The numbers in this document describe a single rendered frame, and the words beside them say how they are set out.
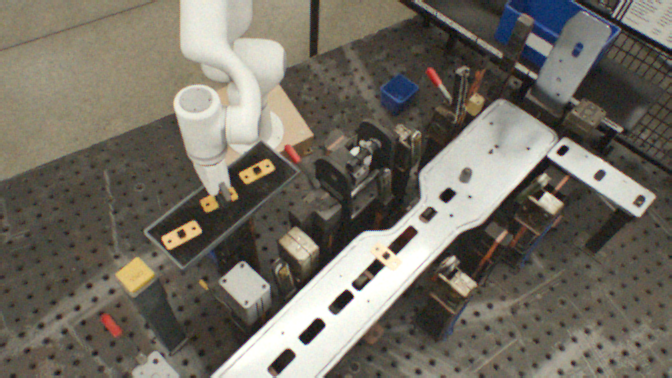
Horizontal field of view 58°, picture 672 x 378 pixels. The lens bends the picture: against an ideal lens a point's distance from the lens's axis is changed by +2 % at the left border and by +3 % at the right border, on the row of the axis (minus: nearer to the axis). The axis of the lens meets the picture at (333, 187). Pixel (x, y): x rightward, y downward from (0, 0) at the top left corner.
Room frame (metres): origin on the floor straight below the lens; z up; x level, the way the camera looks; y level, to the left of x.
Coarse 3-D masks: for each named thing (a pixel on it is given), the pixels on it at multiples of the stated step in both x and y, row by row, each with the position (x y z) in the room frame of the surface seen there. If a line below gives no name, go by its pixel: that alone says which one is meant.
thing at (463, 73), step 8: (456, 72) 1.13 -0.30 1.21; (464, 72) 1.14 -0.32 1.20; (456, 80) 1.12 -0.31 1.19; (464, 80) 1.13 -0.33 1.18; (472, 80) 1.10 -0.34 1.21; (456, 88) 1.12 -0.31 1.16; (464, 88) 1.13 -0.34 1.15; (456, 96) 1.11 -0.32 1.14; (464, 96) 1.13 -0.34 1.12; (456, 104) 1.11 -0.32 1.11; (464, 104) 1.13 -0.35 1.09; (456, 112) 1.10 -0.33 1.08
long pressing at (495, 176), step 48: (480, 144) 1.06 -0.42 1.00; (528, 144) 1.07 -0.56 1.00; (432, 192) 0.88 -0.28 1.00; (480, 192) 0.89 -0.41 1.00; (384, 240) 0.71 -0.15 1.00; (432, 240) 0.73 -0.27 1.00; (336, 288) 0.57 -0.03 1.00; (384, 288) 0.58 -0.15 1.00; (288, 336) 0.44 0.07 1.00; (336, 336) 0.45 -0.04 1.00
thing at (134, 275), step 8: (128, 264) 0.52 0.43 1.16; (136, 264) 0.52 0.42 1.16; (144, 264) 0.52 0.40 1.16; (120, 272) 0.50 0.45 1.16; (128, 272) 0.50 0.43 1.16; (136, 272) 0.50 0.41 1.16; (144, 272) 0.50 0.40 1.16; (152, 272) 0.50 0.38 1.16; (128, 280) 0.48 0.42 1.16; (136, 280) 0.48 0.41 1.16; (144, 280) 0.48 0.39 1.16; (128, 288) 0.46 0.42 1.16; (136, 288) 0.46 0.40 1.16
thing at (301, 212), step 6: (294, 204) 0.74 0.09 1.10; (300, 204) 0.74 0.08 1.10; (306, 204) 0.75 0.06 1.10; (288, 210) 0.72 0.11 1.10; (294, 210) 0.72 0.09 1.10; (300, 210) 0.73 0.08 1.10; (306, 210) 0.73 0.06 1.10; (312, 210) 0.73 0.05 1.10; (288, 216) 0.72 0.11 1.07; (294, 216) 0.71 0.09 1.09; (300, 216) 0.71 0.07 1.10; (306, 216) 0.71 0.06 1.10; (312, 216) 0.73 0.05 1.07; (294, 222) 0.71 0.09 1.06; (300, 222) 0.70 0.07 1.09; (306, 222) 0.71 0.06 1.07; (300, 228) 0.70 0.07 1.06; (306, 228) 0.71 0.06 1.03; (306, 234) 0.72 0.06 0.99
